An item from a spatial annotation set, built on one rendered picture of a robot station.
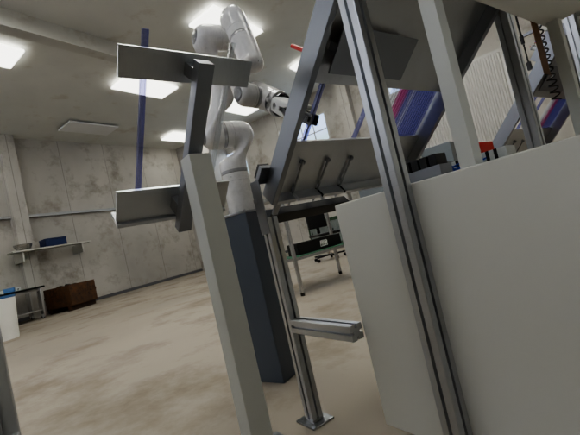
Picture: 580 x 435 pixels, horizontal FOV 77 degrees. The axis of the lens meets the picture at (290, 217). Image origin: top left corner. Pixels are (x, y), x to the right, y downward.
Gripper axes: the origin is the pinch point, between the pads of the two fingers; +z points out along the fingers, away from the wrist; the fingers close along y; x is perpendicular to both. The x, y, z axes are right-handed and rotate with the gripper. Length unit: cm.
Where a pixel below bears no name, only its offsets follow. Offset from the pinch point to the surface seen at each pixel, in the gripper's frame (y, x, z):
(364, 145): 28.0, 7.4, 0.9
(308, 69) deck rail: -11.2, -13.9, 6.7
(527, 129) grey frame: 59, -12, 37
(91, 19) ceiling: 69, 23, -586
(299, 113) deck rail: -10.4, -2.6, 6.2
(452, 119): -11, -14, 48
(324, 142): 8.0, 7.0, 0.9
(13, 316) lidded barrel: -67, 426, -435
